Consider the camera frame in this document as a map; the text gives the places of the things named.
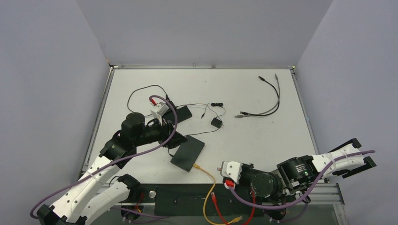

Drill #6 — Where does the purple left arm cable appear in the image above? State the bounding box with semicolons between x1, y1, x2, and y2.
30;95;179;224

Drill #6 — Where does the black adapter mains cable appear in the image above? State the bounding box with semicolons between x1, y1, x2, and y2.
127;85;170;117

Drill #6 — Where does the black power plug cable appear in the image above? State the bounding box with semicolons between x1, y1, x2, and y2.
168;102;228;158

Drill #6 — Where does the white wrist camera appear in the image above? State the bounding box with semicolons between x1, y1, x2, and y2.
150;102;169;125
219;161;243;184

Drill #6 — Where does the black ribbed power adapter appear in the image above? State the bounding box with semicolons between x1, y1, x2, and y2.
175;106;192;122

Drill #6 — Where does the black network switch box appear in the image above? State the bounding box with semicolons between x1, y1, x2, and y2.
170;135;205;173

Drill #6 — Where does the grey ethernet cable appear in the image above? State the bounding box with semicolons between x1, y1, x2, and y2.
234;73;281;119

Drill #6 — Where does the small black wall plug adapter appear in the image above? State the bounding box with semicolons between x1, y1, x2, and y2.
211;117;223;128

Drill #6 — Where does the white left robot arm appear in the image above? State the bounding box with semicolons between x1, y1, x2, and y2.
35;112;187;225

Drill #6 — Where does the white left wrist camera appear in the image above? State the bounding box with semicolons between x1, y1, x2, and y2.
150;102;169;125

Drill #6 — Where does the aluminium frame rail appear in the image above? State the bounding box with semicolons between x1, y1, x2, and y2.
309;183;344;205

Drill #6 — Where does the red ethernet cable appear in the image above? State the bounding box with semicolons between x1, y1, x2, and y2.
211;189;257;225

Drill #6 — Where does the orange ethernet cable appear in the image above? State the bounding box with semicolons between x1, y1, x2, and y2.
192;164;243;225

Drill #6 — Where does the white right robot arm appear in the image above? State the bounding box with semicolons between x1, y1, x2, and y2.
238;138;376;201

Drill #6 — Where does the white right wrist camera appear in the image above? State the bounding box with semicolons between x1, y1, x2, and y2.
219;161;243;184

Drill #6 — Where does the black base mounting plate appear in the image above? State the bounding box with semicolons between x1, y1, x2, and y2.
122;184;252;217

